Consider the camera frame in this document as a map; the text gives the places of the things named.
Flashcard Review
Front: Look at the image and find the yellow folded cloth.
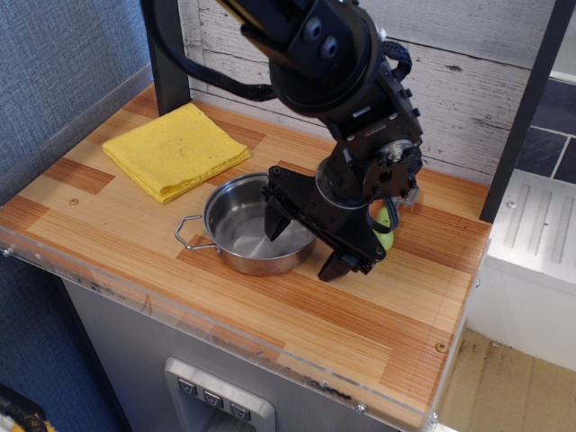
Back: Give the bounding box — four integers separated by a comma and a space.
103, 103, 250, 204

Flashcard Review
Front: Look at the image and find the green grey toy spatula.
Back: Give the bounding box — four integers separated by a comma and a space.
373, 185, 420, 251

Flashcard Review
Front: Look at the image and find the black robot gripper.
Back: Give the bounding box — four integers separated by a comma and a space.
262, 166, 386, 282

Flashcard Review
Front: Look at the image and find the black vertical post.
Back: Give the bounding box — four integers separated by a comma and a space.
480, 1, 575, 222
140, 0, 191, 116

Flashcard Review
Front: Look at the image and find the grey toy fridge cabinet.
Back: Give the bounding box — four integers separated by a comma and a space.
65, 279, 432, 431

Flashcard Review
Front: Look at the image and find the white ribbed side unit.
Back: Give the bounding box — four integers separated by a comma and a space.
466, 170, 575, 370

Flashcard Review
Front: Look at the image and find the black right vertical post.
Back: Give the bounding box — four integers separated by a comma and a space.
480, 1, 575, 222

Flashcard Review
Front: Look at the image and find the black left vertical post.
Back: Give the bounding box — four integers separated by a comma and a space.
140, 0, 191, 116

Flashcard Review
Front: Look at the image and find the yellow black object bottom corner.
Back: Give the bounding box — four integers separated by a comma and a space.
1, 384, 56, 432

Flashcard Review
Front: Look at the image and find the stainless steel pot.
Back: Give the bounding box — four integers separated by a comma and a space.
175, 173, 316, 276

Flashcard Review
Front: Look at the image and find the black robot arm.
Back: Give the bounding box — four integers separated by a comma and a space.
225, 1, 422, 282

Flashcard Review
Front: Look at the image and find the silver dispenser button panel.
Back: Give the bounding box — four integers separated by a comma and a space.
165, 357, 277, 431

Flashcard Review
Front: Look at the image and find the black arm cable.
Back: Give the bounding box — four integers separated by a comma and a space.
139, 0, 278, 103

